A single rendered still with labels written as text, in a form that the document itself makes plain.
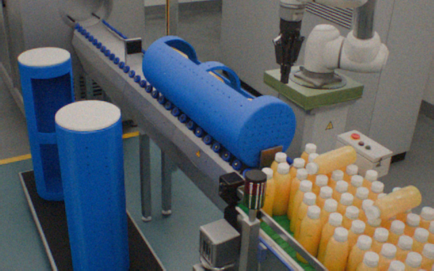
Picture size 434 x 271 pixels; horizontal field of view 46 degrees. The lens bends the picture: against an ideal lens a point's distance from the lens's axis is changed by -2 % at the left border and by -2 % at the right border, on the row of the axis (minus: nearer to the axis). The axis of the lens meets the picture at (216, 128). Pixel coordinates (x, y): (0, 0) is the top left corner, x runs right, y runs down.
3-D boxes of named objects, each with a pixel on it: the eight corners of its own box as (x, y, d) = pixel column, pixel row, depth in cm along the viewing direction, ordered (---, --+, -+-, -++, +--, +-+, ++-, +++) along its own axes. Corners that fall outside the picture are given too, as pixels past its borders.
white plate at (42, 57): (7, 57, 278) (7, 59, 278) (42, 68, 266) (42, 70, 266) (45, 44, 299) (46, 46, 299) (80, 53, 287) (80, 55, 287)
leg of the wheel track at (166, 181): (168, 209, 335) (168, 123, 305) (172, 214, 331) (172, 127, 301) (160, 211, 332) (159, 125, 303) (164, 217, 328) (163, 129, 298)
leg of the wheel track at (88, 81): (95, 146, 401) (89, 71, 372) (97, 150, 397) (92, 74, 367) (88, 148, 398) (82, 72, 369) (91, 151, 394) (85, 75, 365)
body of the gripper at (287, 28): (288, 22, 170) (285, 49, 175) (307, 19, 174) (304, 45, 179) (274, 16, 176) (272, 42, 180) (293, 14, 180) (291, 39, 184)
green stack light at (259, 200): (255, 194, 154) (257, 181, 151) (268, 206, 149) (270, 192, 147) (238, 200, 151) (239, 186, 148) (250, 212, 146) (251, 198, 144)
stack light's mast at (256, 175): (254, 211, 157) (258, 167, 149) (266, 222, 152) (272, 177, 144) (237, 217, 154) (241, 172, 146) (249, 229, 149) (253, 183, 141)
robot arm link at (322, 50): (307, 60, 268) (312, 19, 259) (342, 66, 262) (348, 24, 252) (299, 70, 255) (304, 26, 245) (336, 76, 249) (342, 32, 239)
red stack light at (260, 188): (257, 180, 151) (258, 169, 150) (270, 192, 147) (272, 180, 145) (239, 186, 148) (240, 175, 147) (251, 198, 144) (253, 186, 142)
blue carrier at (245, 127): (187, 86, 279) (194, 34, 267) (289, 162, 214) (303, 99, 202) (138, 89, 264) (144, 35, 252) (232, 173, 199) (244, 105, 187)
